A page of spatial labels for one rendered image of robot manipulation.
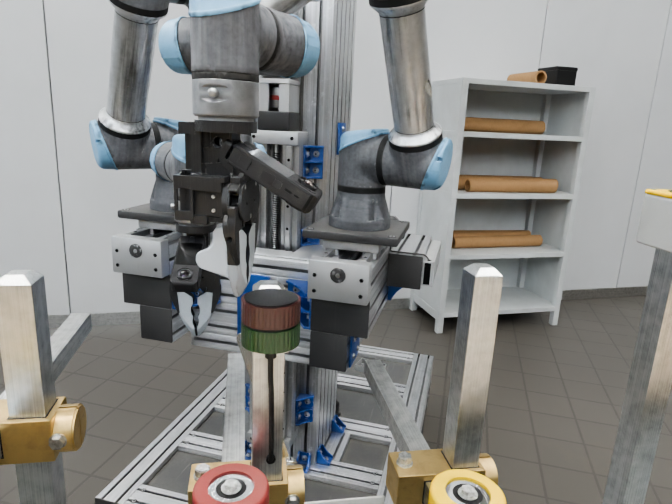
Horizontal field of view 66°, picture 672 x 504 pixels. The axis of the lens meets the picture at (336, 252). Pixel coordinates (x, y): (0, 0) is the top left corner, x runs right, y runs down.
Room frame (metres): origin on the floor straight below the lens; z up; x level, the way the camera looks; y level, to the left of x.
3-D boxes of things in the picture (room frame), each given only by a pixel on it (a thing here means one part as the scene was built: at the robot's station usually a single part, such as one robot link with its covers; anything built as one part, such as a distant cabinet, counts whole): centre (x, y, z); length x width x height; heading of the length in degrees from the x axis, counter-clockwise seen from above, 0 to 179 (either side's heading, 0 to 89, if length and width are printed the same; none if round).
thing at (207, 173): (0.61, 0.14, 1.22); 0.09 x 0.08 x 0.12; 82
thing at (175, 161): (0.90, 0.26, 1.19); 0.09 x 0.08 x 0.11; 36
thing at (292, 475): (0.53, 0.09, 0.85); 0.13 x 0.06 x 0.05; 101
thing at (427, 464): (0.58, -0.15, 0.84); 0.13 x 0.06 x 0.05; 101
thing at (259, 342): (0.49, 0.06, 1.07); 0.06 x 0.06 x 0.02
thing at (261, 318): (0.49, 0.06, 1.10); 0.06 x 0.06 x 0.02
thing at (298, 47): (0.71, 0.10, 1.38); 0.11 x 0.11 x 0.08; 62
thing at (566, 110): (3.37, -1.04, 0.78); 0.90 x 0.45 x 1.55; 106
